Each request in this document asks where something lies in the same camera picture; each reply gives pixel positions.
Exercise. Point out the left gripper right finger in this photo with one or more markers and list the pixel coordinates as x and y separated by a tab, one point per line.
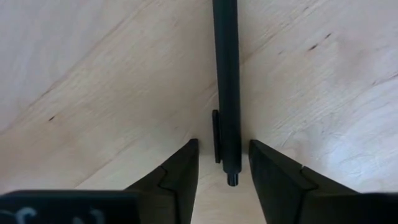
280	186

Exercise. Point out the black pen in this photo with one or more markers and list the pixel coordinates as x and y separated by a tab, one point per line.
227	77

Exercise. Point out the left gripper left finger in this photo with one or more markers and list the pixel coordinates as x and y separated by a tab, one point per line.
177	186

